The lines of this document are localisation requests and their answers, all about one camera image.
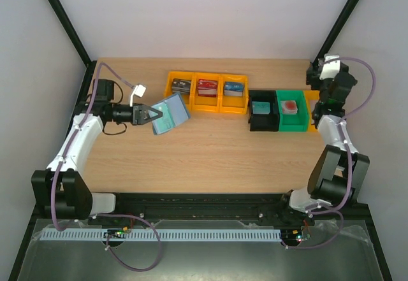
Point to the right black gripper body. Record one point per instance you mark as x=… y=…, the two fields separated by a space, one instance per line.
x=312 y=73

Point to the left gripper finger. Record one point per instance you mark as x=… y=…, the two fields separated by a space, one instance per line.
x=147 y=118
x=151 y=112

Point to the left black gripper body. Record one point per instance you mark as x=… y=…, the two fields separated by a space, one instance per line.
x=136 y=114

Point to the teal leather card holder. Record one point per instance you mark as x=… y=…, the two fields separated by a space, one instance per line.
x=177 y=108

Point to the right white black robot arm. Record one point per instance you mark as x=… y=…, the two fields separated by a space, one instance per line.
x=338 y=175

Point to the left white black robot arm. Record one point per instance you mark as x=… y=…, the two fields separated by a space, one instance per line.
x=60 y=190

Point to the black card stack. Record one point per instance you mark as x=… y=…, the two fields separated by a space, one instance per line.
x=181 y=86

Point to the red white card stack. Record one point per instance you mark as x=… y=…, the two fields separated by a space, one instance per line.
x=289 y=107

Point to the teal card stack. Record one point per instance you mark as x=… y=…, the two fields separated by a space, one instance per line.
x=261 y=108

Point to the blue card stack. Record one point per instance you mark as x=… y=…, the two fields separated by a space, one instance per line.
x=234 y=89

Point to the far right orange bin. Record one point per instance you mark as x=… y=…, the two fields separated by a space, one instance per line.
x=311 y=98

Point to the orange bin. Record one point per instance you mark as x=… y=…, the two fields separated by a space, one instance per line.
x=236 y=105
x=311 y=98
x=187 y=98
x=206 y=104

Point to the green bin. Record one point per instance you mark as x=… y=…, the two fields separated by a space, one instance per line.
x=293 y=123

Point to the black bin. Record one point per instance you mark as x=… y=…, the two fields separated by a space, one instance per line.
x=264 y=122

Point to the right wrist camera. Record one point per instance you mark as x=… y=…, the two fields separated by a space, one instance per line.
x=329 y=67

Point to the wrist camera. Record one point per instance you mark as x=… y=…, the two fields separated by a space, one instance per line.
x=329 y=67
x=138 y=91

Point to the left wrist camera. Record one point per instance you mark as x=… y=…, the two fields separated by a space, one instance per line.
x=138 y=91

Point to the left black frame post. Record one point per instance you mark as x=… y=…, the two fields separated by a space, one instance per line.
x=71 y=32

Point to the black frame post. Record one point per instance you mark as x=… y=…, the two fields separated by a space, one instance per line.
x=71 y=32
x=339 y=24

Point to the right black frame post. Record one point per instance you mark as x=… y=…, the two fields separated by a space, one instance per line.
x=339 y=24

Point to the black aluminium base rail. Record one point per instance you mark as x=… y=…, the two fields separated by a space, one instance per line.
x=270 y=209

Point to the light blue cable duct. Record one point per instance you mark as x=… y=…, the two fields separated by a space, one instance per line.
x=165 y=235

